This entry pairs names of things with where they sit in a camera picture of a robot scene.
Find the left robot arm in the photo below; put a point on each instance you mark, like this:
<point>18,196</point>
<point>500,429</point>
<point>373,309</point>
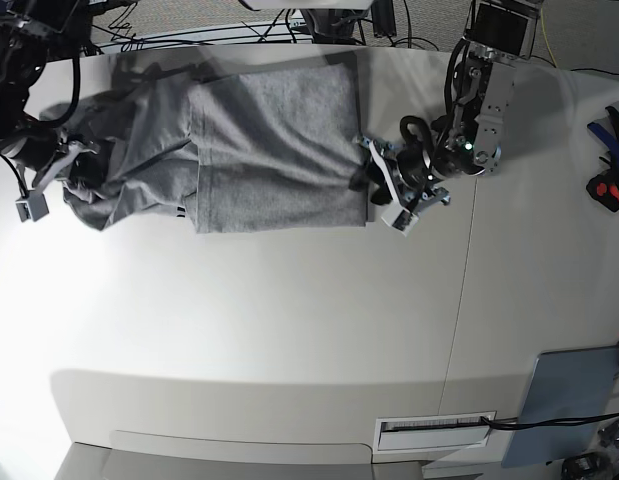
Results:
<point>466,139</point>

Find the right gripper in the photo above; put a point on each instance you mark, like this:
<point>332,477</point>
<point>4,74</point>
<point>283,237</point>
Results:
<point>76,161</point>

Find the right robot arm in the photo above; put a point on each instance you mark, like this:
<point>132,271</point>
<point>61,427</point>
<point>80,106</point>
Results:
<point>33,33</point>

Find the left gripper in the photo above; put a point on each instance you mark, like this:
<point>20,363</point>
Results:
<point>403,173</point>

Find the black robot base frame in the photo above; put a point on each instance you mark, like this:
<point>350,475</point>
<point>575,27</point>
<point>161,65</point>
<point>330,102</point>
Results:
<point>137,25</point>

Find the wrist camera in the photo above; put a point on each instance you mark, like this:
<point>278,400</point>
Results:
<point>32,207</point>
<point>400,219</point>

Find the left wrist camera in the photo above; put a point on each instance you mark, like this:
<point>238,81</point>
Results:
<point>400,219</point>

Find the blue clamp tool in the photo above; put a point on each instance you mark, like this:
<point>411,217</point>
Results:
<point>606,132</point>

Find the black red clamp tool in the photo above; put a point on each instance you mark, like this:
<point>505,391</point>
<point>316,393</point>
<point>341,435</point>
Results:
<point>604,188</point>

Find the grey T-shirt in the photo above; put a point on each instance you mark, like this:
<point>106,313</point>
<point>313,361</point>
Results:
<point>241,153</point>

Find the white table cable grommet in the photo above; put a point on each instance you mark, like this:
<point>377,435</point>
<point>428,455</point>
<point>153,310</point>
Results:
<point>431,433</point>

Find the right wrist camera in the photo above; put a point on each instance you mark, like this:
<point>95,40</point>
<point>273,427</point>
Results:
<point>32,207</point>

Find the black device bottom right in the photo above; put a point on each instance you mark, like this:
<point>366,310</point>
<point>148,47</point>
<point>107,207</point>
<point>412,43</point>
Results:
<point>585,467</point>

